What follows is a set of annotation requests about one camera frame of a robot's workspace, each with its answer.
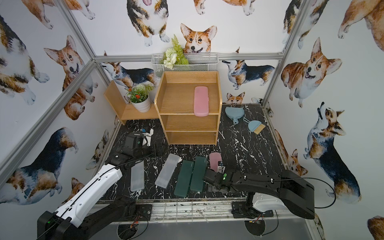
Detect left translucent white pencil case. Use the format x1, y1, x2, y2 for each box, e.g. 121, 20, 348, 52
131, 161, 145, 192

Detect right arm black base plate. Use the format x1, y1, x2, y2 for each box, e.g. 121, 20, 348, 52
231, 202, 274, 220

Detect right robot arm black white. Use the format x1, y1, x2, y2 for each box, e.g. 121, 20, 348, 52
203, 169, 315, 220

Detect low wooden corner shelf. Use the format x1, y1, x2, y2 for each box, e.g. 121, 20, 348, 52
104, 81, 159, 125

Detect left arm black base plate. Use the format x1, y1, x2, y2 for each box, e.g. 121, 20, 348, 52
119, 204, 153, 222

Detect right translucent white pencil case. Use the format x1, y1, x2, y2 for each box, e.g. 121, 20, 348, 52
155, 154, 182, 189

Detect wooden three-tier shelf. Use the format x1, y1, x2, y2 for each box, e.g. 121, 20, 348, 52
154, 71, 223, 145

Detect white wire basket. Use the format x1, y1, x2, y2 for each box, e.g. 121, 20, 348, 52
151, 53, 219, 79

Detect pink pencil case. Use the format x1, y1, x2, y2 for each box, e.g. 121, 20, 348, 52
209, 152, 223, 173
194, 86, 209, 117

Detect light blue hand brush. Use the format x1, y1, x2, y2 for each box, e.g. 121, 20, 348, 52
243, 118, 266, 135

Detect translucent white pencil case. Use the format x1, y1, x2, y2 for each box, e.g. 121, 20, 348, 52
155, 154, 182, 189
131, 161, 145, 192

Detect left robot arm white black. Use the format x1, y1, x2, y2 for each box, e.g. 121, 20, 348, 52
37, 130, 163, 240

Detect dark green pencil case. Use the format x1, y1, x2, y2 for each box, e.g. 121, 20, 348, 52
174, 160, 194, 198
190, 157, 207, 192

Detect aluminium frame rails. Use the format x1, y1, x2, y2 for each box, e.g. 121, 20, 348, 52
1, 1, 310, 186

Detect red flower plant white pot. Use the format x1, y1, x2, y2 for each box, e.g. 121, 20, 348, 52
126, 84, 155, 113

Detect light blue dustpan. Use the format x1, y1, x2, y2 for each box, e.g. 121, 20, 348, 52
225, 107, 245, 125

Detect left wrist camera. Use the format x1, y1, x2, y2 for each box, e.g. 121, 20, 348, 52
141, 128, 154, 147

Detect white flowers with fern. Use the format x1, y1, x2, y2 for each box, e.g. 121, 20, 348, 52
160, 35, 189, 70

